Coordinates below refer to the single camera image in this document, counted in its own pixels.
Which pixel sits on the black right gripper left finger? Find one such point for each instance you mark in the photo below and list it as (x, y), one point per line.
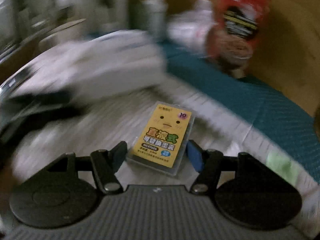
(105, 164)

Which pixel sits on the yellow label refill box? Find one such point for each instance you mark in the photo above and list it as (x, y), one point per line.
(163, 140)

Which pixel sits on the red cereal box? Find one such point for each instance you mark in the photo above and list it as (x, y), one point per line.
(235, 35)

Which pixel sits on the white plastic bag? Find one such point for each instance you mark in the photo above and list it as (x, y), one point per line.
(116, 63)

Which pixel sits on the clear plastic bag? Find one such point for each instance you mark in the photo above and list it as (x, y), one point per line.
(190, 29)

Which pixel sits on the green cloth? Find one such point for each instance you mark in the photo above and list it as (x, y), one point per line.
(283, 166)

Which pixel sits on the large brown cardboard sheet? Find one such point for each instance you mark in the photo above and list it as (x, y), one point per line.
(287, 58)

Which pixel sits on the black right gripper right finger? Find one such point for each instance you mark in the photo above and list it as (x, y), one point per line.
(207, 164)

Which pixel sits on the teal quilted mat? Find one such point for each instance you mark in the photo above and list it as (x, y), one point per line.
(269, 111)

